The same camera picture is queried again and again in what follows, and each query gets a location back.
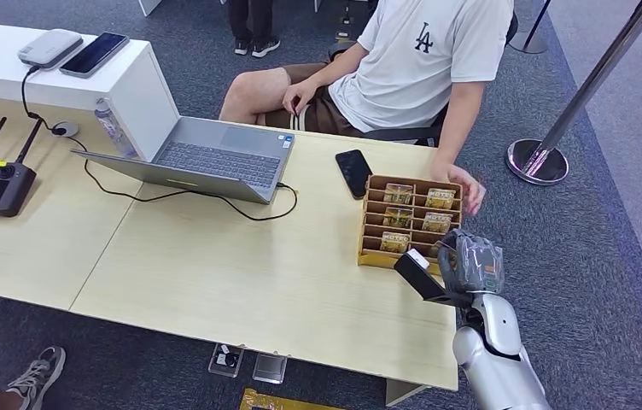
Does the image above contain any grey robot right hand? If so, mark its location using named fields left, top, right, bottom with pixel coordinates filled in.
left=436, top=228, right=506, bottom=296

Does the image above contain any person's right hand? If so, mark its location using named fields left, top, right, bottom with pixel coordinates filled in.
left=281, top=78, right=324, bottom=118

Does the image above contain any person's left hand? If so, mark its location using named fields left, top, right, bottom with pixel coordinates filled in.
left=432, top=161, right=487, bottom=217

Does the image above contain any wooden card holder box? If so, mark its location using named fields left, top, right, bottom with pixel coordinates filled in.
left=357, top=173, right=464, bottom=278

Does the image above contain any person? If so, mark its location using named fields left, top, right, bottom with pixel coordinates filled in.
left=218, top=0, right=516, bottom=217
left=225, top=0, right=282, bottom=58

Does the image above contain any person's leg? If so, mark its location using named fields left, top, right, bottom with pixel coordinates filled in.
left=0, top=345, right=67, bottom=410

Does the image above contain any black smartphone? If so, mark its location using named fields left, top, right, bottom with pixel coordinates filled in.
left=335, top=149, right=375, bottom=201

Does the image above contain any grey open laptop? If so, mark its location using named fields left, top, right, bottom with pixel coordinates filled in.
left=70, top=115, right=296, bottom=205

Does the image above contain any white table leg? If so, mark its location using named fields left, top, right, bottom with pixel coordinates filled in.
left=384, top=378, right=430, bottom=408

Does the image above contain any white desk riser shelf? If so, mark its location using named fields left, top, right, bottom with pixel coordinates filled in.
left=0, top=20, right=182, bottom=163

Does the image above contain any clear plastic water bottle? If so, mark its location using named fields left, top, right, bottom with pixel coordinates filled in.
left=94, top=98, right=140, bottom=159

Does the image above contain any smartphone with silver edge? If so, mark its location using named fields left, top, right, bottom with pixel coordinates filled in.
left=59, top=31, right=131, bottom=79

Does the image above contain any yellow patterned board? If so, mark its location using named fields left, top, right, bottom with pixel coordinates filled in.
left=239, top=387, right=346, bottom=410

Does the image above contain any white power bank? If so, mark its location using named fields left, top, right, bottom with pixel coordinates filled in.
left=17, top=28, right=84, bottom=70

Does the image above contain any clear acrylic stand with print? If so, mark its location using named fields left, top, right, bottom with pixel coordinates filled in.
left=207, top=343, right=246, bottom=379

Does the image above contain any chrome stanchion post with base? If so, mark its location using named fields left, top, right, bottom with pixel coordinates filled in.
left=509, top=0, right=553, bottom=55
left=505, top=0, right=642, bottom=187

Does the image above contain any black laptop power cable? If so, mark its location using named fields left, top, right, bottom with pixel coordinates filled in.
left=64, top=134, right=300, bottom=222

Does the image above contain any silver desk cable grommet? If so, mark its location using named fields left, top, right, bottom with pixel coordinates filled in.
left=50, top=120, right=80, bottom=138

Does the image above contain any black power bank cable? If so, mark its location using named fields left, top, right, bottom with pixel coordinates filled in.
left=20, top=65, right=68, bottom=137

